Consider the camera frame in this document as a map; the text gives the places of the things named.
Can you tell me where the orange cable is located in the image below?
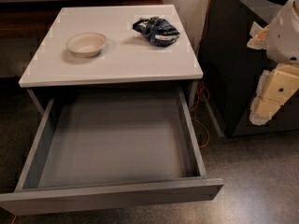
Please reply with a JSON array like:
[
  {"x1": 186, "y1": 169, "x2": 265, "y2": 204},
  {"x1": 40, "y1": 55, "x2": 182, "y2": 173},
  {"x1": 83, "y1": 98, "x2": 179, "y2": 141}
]
[{"x1": 190, "y1": 0, "x2": 222, "y2": 149}]

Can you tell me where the white paper bowl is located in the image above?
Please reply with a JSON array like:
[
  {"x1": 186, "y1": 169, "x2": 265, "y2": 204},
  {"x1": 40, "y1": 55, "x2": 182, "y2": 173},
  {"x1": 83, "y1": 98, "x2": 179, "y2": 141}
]
[{"x1": 65, "y1": 32, "x2": 107, "y2": 58}]

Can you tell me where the black trash bin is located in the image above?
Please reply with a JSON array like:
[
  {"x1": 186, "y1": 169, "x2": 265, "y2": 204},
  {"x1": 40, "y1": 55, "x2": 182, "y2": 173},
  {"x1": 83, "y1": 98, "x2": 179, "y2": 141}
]
[{"x1": 198, "y1": 0, "x2": 299, "y2": 137}]

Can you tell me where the white top drawer cabinet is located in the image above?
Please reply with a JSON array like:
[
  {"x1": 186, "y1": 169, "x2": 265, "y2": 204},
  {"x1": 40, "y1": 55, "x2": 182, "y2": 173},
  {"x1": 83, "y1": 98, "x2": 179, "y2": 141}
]
[{"x1": 19, "y1": 5, "x2": 203, "y2": 105}]

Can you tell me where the blue chip bag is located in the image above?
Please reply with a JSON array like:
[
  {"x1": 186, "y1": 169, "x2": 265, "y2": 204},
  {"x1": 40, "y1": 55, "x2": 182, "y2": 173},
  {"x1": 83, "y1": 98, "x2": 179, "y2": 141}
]
[{"x1": 133, "y1": 17, "x2": 180, "y2": 47}]

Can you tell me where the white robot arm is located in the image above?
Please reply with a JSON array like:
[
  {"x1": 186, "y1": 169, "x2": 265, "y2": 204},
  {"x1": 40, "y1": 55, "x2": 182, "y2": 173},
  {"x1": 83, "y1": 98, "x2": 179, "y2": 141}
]
[{"x1": 266, "y1": 0, "x2": 299, "y2": 64}]

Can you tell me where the dark wooden bench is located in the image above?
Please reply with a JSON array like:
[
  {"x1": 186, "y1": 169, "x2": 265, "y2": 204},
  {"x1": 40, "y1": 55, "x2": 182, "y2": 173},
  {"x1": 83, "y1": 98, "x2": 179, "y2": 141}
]
[{"x1": 0, "y1": 0, "x2": 163, "y2": 38}]

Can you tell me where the grey top drawer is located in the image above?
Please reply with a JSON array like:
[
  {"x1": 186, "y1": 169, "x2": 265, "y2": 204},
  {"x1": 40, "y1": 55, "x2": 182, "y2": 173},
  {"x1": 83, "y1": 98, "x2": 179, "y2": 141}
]
[{"x1": 0, "y1": 87, "x2": 223, "y2": 216}]

